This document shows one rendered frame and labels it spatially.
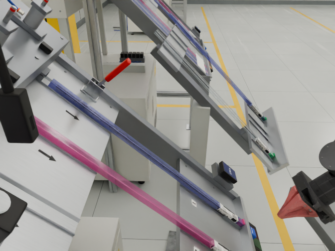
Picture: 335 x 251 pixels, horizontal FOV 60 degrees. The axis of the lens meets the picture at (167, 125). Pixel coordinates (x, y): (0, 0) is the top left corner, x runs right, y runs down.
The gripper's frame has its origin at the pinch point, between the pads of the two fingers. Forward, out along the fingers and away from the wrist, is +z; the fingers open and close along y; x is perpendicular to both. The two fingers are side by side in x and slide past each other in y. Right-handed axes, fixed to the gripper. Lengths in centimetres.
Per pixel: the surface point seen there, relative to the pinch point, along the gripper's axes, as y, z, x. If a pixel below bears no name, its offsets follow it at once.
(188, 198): 3.2, 8.8, -20.9
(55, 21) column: -272, 117, -103
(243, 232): 2.5, 8.3, -4.2
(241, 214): -2.4, 7.7, -4.2
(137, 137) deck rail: -7.8, 11.0, -34.1
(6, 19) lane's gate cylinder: 12, -3, -62
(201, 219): 6.4, 8.8, -17.3
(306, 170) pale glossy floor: -106, 14, 97
